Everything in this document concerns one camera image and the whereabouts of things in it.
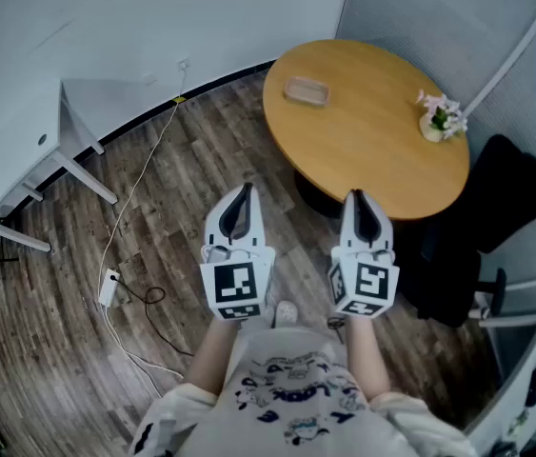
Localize white desk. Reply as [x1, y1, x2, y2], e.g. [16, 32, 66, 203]
[0, 78, 119, 254]

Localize black office chair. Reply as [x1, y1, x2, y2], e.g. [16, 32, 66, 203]
[393, 133, 536, 328]

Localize white floor cable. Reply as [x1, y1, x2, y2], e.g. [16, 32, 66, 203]
[104, 305, 186, 399]

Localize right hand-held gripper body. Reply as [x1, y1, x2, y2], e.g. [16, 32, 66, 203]
[328, 248, 401, 321]

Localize person's left forearm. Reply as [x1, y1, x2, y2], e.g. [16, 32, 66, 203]
[184, 319, 243, 397]

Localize tangled black cable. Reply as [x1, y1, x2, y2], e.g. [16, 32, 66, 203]
[327, 316, 346, 345]

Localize white power strip cord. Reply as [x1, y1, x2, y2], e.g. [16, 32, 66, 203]
[103, 62, 190, 275]

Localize white cabinet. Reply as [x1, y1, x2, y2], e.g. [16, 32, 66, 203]
[465, 302, 536, 457]

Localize potted pink flowers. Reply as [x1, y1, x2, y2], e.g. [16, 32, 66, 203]
[414, 89, 468, 143]

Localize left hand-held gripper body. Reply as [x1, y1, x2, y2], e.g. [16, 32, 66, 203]
[199, 244, 277, 323]

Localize person's printed white shirt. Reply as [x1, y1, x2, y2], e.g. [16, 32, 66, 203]
[127, 326, 478, 457]

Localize person's right forearm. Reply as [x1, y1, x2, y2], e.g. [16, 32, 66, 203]
[343, 314, 392, 397]

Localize person's right shoe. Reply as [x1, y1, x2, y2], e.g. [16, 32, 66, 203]
[274, 300, 299, 328]

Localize white power strip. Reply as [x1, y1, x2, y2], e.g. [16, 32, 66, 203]
[98, 268, 121, 308]

